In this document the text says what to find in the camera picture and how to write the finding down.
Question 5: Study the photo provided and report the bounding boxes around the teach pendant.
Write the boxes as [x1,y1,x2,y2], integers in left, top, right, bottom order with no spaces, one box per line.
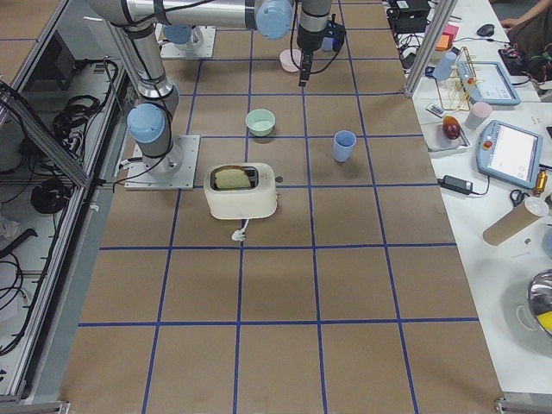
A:
[476,120,543,189]
[456,61,521,106]

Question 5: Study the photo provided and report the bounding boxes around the light blue cup on rack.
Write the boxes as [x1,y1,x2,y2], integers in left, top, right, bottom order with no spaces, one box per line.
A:
[432,52,456,81]

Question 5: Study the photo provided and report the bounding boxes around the cardboard tube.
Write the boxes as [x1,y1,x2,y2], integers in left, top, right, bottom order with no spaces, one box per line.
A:
[482,197,549,246]

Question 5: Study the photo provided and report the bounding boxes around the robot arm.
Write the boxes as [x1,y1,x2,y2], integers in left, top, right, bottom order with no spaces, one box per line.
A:
[154,1,331,87]
[89,1,292,179]

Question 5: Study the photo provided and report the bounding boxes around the near teach pendant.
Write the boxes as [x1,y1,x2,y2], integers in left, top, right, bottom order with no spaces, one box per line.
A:
[476,120,543,189]

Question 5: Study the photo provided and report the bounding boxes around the black computer mouse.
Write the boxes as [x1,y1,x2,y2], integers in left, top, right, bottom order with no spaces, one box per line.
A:
[476,23,495,38]

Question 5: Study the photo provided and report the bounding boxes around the cream white toaster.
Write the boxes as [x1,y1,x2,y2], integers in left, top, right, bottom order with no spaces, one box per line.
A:
[204,163,278,220]

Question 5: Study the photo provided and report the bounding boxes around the steel mixing bowl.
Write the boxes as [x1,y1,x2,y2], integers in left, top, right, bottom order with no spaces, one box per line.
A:
[527,269,551,336]

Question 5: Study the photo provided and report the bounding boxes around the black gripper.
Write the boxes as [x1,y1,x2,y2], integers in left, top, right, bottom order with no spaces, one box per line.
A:
[298,51,313,87]

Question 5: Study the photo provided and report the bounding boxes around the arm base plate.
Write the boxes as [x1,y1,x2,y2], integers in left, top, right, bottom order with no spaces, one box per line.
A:
[123,135,200,191]
[157,25,216,60]

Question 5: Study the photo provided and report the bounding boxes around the black power adapter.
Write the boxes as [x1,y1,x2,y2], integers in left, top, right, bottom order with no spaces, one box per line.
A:
[437,175,473,195]

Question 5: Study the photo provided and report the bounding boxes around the far teach pendant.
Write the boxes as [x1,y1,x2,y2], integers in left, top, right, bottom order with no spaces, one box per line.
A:
[456,61,521,106]

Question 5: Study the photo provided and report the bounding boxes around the metal tray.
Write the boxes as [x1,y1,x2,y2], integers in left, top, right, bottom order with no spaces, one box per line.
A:
[422,122,471,156]

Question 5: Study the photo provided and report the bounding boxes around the pink bowl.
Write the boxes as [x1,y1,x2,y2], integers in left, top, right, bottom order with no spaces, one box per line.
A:
[279,48,301,72]

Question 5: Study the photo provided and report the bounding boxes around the brass cylinder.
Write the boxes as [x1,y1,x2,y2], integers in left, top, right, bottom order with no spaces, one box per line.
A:
[532,169,548,197]

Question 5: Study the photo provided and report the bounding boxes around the toaster white power cord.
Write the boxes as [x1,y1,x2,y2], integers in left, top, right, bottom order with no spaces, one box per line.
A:
[231,217,250,242]

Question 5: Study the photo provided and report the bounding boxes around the mint green bowl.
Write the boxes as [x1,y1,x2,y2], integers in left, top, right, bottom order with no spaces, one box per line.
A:
[245,109,276,136]

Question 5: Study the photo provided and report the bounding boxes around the aluminium frame post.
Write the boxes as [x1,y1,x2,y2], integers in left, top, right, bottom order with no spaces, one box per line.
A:
[404,0,457,98]

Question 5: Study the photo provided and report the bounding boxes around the red apple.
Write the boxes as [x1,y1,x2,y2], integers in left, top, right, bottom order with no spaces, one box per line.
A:
[442,116,461,140]

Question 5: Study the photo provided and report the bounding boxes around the bread slice in toaster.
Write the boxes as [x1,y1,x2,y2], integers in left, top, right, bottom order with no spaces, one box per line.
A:
[215,168,251,190]

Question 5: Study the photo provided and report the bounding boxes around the pale pink cup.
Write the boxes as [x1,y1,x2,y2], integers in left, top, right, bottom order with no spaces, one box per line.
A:
[464,102,492,130]

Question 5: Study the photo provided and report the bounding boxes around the gold wire rack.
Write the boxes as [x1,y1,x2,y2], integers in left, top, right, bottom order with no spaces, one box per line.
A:
[435,47,473,112]

